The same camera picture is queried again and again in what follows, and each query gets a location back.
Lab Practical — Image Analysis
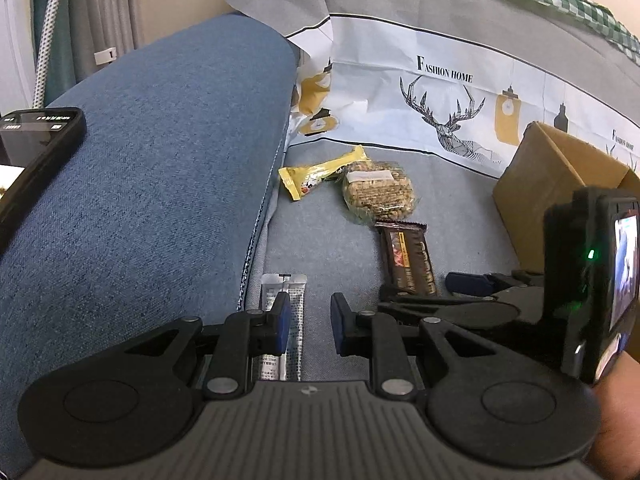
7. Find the person's right forearm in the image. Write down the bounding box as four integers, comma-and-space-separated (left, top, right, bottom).
582, 340, 640, 480

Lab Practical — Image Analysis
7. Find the yellow snack bar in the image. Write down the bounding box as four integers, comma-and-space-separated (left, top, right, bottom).
278, 145, 371, 202

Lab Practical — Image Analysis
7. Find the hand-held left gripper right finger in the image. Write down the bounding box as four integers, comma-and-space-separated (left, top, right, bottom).
330, 292, 492, 401

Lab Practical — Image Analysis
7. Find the grey fabric sofa seat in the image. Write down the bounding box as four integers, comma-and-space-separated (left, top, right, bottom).
240, 137, 546, 383

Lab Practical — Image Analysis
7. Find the cardboard box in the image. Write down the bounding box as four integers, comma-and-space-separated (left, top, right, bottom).
492, 121, 640, 273

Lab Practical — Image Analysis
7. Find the clear bag of nut clusters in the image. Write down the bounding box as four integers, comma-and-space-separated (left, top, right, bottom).
341, 160, 417, 223

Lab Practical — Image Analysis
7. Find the deer printed white cloth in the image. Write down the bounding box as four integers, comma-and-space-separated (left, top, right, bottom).
220, 0, 640, 181

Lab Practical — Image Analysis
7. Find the blue fabric sofa armrest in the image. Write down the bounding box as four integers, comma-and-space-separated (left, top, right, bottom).
0, 14, 301, 480

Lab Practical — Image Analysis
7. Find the dark brown snack bar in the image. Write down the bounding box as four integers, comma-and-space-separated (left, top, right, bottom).
375, 222, 441, 298

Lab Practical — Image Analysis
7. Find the grey curtain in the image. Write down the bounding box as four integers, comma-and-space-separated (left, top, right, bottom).
30, 0, 146, 86

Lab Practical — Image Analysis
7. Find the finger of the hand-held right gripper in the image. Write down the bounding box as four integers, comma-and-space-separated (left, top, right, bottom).
445, 270, 546, 302
377, 284, 547, 337

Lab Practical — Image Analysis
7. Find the silver snack packet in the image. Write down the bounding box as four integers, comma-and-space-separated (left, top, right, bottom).
252, 272, 307, 383

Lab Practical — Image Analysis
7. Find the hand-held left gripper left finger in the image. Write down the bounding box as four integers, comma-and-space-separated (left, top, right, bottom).
121, 292, 292, 401

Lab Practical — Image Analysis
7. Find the striped white cable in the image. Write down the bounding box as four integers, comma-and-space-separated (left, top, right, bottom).
32, 0, 71, 108

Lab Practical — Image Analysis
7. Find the black smartphone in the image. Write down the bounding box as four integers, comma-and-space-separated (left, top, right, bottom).
0, 106, 86, 253

